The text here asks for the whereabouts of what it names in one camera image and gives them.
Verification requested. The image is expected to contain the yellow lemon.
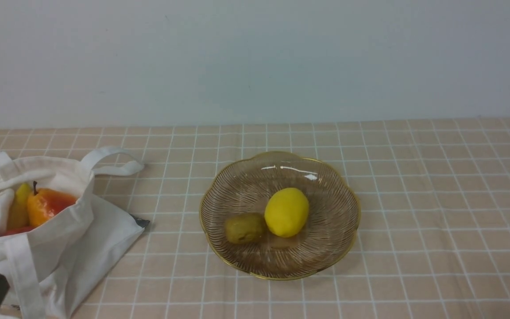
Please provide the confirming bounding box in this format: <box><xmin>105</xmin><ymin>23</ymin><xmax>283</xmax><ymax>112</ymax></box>
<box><xmin>264</xmin><ymin>187</ymin><xmax>310</xmax><ymax>238</ymax></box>

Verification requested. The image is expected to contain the yellow banana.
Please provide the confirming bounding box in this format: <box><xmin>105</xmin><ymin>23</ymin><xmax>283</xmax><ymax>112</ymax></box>
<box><xmin>7</xmin><ymin>183</ymin><xmax>31</xmax><ymax>230</ymax></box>

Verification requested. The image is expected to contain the white cloth tote bag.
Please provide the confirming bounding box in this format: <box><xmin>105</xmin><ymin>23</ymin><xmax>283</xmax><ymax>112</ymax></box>
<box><xmin>0</xmin><ymin>147</ymin><xmax>149</xmax><ymax>319</ymax></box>

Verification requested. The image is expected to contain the red apple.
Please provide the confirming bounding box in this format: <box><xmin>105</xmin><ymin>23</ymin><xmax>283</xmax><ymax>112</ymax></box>
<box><xmin>0</xmin><ymin>226</ymin><xmax>35</xmax><ymax>237</ymax></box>

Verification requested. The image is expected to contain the orange red pear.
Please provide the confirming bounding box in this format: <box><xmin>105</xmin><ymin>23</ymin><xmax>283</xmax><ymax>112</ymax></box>
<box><xmin>27</xmin><ymin>181</ymin><xmax>78</xmax><ymax>228</ymax></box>

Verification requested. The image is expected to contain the checkered pink tablecloth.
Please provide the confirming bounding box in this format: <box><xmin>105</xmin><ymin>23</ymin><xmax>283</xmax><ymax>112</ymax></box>
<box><xmin>0</xmin><ymin>118</ymin><xmax>510</xmax><ymax>319</ymax></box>

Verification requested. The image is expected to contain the brown kiwi fruit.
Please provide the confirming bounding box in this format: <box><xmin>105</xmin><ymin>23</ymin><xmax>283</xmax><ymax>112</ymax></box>
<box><xmin>224</xmin><ymin>213</ymin><xmax>267</xmax><ymax>245</ymax></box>

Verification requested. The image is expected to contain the amber glass plate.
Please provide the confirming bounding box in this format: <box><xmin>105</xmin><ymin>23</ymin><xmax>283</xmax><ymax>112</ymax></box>
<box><xmin>199</xmin><ymin>151</ymin><xmax>362</xmax><ymax>281</ymax></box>

